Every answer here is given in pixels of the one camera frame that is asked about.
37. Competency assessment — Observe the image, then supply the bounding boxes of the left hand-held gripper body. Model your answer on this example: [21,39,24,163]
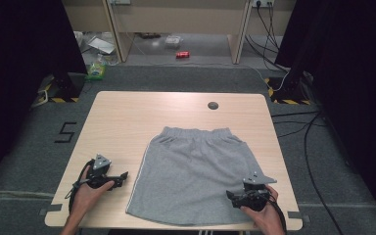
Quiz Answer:
[85,154,125,190]

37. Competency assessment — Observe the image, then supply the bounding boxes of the black curtain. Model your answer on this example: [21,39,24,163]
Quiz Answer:
[274,0,376,231]
[0,0,88,194]

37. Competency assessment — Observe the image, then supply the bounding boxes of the white wall socket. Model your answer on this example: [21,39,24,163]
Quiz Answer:
[252,0,275,9]

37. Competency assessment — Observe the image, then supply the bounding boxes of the person's right hand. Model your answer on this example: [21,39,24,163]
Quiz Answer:
[240,184,280,226]

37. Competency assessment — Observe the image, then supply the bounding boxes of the hand-held gripper cable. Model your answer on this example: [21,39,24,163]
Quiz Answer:
[264,194,288,235]
[65,159,96,214]

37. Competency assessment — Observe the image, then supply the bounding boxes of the person's left hand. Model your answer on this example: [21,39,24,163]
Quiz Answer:
[73,165,116,214]

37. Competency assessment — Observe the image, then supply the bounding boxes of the black socket cables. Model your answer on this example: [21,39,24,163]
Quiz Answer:
[244,2,290,72]

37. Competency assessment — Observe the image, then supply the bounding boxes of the long black floor cable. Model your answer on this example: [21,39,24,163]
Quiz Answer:
[303,111,338,235]

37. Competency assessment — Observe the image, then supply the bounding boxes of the white floor cable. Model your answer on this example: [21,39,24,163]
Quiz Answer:
[239,62,291,93]

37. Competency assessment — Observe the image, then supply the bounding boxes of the clear plastic container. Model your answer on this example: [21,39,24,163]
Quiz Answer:
[164,34,184,50]

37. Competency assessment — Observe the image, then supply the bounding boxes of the left hand-held gripper cable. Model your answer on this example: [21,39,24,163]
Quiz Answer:
[65,159,96,214]

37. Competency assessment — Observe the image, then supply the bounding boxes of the green plastic packet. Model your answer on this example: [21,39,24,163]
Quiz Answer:
[85,54,108,81]

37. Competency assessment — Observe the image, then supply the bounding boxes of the striped stand base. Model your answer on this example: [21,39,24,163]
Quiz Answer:
[264,75,312,106]
[37,71,86,104]

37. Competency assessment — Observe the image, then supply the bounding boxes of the right hand-held gripper cable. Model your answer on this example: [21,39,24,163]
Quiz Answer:
[264,194,288,235]

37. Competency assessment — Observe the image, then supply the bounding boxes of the thin black floor cable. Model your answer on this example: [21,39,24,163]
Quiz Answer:
[270,111,327,139]

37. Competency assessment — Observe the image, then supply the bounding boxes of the white flat board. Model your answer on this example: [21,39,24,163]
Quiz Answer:
[87,35,117,55]

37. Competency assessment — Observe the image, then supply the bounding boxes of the grey shorts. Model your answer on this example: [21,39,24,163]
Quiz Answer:
[125,125,278,227]

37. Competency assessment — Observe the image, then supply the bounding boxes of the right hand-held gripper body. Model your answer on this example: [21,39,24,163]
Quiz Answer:
[238,171,278,212]

